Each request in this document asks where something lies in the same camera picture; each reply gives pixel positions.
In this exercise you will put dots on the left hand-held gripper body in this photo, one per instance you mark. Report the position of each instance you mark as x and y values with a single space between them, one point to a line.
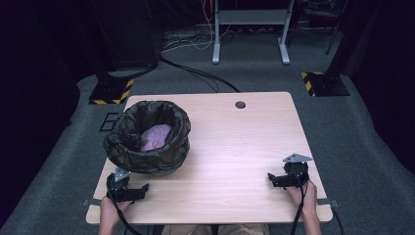
118 189

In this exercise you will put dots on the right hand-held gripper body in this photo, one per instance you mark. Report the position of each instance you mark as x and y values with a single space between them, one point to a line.
295 171

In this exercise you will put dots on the person's left hand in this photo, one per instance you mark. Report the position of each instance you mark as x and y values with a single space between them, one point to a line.
110 210

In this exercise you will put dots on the person's right hand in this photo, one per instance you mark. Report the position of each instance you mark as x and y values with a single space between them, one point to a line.
305 197

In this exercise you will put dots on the trash bin with black bag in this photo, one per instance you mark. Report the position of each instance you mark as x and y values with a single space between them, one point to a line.
130 153

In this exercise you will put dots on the crumpled purple plastic wrapper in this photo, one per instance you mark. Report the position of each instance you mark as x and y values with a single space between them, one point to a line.
155 137

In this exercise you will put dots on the black stand with striped base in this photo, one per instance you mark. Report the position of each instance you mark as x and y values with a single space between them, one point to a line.
326 84
109 93

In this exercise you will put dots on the black cabinet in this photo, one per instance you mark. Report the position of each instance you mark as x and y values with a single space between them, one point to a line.
130 32

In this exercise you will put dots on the grey table edge bracket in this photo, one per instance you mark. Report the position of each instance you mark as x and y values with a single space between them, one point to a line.
91 202
329 202

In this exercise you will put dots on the white metal desk frame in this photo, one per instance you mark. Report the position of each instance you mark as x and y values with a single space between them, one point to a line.
251 17

